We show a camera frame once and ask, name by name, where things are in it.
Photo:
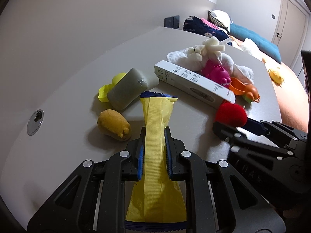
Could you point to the beige door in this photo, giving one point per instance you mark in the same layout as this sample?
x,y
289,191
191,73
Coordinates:
x,y
290,31

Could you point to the blue long cushion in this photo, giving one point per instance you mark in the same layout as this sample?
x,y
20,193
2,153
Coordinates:
x,y
263,44

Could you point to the grey foam corner guard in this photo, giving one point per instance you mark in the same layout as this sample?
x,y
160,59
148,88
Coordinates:
x,y
131,86

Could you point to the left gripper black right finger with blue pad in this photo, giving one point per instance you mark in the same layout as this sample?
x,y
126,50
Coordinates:
x,y
218,198

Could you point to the orange plastic toy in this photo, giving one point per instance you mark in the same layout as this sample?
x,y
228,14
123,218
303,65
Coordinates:
x,y
248,92

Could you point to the yellow plastic elephant toy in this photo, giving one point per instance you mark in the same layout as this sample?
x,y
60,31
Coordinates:
x,y
104,90

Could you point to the white cardboard box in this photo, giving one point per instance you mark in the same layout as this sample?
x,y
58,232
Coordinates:
x,y
193,84

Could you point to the yellow lemon toy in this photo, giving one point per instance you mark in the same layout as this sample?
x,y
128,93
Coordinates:
x,y
113,124

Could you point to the dark wall socket panel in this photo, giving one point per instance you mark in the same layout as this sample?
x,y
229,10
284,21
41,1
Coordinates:
x,y
172,22

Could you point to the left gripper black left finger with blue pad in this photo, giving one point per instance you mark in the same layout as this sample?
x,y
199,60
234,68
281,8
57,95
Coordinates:
x,y
92,197

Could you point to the checkered white pillow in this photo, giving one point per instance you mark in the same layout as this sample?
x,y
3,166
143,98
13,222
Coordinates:
x,y
220,19

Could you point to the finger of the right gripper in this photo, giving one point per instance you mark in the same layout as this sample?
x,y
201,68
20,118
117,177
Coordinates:
x,y
272,128
262,157

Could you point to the silver cable grommet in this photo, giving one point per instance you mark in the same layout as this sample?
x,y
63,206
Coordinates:
x,y
35,122

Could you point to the yellow plush duck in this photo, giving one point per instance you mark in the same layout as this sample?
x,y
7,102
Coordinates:
x,y
276,75

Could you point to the navy patterned blanket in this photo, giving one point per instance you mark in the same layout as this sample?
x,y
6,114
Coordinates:
x,y
195,25

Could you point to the white knotted towel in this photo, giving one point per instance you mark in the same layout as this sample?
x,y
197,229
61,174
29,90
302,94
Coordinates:
x,y
180,57

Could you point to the red fuzzy ball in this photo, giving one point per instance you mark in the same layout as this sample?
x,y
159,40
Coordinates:
x,y
231,115

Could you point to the orange bed cover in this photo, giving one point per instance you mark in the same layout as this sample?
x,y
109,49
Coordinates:
x,y
291,95

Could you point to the yellow blue snack wrapper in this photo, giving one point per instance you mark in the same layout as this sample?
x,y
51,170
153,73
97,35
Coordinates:
x,y
157,203

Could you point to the pink plastic dinosaur toy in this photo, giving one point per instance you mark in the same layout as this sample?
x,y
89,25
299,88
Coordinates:
x,y
216,73

